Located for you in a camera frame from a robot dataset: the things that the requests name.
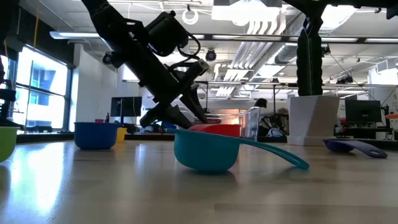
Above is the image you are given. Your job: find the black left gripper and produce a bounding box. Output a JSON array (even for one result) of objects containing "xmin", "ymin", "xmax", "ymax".
[{"xmin": 138, "ymin": 62, "xmax": 208, "ymax": 129}]

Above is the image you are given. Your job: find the red measuring cup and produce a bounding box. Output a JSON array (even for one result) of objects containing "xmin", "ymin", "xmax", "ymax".
[{"xmin": 188, "ymin": 123, "xmax": 242, "ymax": 138}]

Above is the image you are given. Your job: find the teal measuring cup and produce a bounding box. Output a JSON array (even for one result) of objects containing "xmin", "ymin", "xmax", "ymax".
[{"xmin": 166, "ymin": 128, "xmax": 310, "ymax": 174}]

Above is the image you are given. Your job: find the yellow measuring cup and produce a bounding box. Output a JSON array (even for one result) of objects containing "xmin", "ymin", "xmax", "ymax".
[{"xmin": 116, "ymin": 127, "xmax": 128, "ymax": 143}]

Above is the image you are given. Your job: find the blue measuring cup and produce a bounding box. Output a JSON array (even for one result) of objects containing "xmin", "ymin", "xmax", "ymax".
[{"xmin": 73, "ymin": 121, "xmax": 121, "ymax": 150}]

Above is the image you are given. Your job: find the purple measuring cup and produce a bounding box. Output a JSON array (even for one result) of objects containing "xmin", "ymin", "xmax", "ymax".
[{"xmin": 322, "ymin": 139, "xmax": 389, "ymax": 159}]

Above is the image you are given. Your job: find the green bowl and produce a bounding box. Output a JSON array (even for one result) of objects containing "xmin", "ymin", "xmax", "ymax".
[{"xmin": 0, "ymin": 126, "xmax": 20, "ymax": 163}]

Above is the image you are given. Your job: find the clear plastic basket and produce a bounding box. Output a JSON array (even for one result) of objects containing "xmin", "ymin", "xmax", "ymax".
[{"xmin": 238, "ymin": 106, "xmax": 261, "ymax": 141}]

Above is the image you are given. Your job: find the black computer monitor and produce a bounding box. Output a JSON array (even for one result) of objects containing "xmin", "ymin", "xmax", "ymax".
[
  {"xmin": 110, "ymin": 96, "xmax": 143, "ymax": 118},
  {"xmin": 345, "ymin": 99, "xmax": 382, "ymax": 123}
]

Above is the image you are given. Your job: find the person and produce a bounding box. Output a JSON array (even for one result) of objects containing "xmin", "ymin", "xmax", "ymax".
[{"xmin": 253, "ymin": 98, "xmax": 276, "ymax": 129}]

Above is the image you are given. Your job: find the white blue bag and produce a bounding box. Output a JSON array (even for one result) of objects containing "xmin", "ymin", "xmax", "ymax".
[{"xmin": 266, "ymin": 127, "xmax": 285, "ymax": 138}]

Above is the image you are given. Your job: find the white ceiling baffle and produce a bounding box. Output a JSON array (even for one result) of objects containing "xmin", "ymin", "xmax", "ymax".
[{"xmin": 211, "ymin": 0, "xmax": 289, "ymax": 35}]

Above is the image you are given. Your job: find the white plant pot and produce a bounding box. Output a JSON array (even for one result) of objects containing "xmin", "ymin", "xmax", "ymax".
[{"xmin": 286, "ymin": 95, "xmax": 340, "ymax": 146}]

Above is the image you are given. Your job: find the long ceiling light bar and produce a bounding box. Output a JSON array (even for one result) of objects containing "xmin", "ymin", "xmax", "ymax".
[{"xmin": 49, "ymin": 30, "xmax": 398, "ymax": 44}]

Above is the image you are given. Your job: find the green cactus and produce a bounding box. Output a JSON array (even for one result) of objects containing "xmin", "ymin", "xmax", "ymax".
[{"xmin": 296, "ymin": 18, "xmax": 324, "ymax": 96}]

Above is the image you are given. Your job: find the large window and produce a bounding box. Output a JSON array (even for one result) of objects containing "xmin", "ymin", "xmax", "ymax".
[{"xmin": 0, "ymin": 46, "xmax": 73, "ymax": 131}]

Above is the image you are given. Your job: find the black background stand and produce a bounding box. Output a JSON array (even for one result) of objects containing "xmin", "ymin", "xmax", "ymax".
[{"xmin": 0, "ymin": 88, "xmax": 24, "ymax": 130}]

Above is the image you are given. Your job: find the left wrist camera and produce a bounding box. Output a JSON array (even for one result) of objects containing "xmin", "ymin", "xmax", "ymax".
[{"xmin": 185, "ymin": 58, "xmax": 211, "ymax": 78}]

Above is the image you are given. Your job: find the black background workstation frame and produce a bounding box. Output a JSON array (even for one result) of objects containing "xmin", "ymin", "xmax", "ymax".
[{"xmin": 198, "ymin": 80, "xmax": 398, "ymax": 118}]

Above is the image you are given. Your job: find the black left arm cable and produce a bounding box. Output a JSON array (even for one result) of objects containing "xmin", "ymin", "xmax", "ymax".
[{"xmin": 177, "ymin": 30, "xmax": 201, "ymax": 69}]

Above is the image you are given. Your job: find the white ceiling ring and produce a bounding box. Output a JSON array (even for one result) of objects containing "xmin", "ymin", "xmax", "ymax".
[{"xmin": 182, "ymin": 8, "xmax": 200, "ymax": 26}]

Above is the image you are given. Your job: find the silver ventilation duct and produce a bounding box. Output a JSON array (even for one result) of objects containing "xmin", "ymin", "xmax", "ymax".
[{"xmin": 274, "ymin": 42, "xmax": 299, "ymax": 65}]

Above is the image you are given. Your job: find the black aluminium table frame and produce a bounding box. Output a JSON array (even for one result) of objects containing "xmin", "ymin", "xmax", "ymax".
[{"xmin": 16, "ymin": 132, "xmax": 398, "ymax": 151}]

